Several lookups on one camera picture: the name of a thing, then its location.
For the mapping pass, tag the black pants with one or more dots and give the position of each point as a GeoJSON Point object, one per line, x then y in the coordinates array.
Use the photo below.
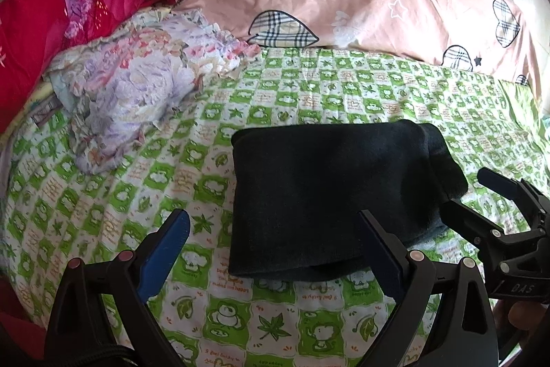
{"type": "Point", "coordinates": [309, 186]}

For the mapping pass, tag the pale floral ruffled cloth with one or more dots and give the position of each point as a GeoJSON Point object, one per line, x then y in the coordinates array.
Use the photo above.
{"type": "Point", "coordinates": [129, 83]}

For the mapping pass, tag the person's right hand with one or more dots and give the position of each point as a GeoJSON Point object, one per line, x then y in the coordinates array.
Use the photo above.
{"type": "Point", "coordinates": [525, 315]}

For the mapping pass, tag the green printed bed cover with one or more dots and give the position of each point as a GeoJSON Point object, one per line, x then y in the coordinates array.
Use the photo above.
{"type": "Point", "coordinates": [129, 186]}

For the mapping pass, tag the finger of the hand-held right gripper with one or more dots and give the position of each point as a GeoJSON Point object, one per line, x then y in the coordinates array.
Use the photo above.
{"type": "Point", "coordinates": [498, 182]}
{"type": "Point", "coordinates": [468, 223]}

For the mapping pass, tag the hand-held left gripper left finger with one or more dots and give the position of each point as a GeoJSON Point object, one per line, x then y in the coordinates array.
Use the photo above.
{"type": "Point", "coordinates": [165, 251]}

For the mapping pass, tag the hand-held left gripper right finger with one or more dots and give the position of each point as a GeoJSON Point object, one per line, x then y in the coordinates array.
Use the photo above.
{"type": "Point", "coordinates": [382, 255]}

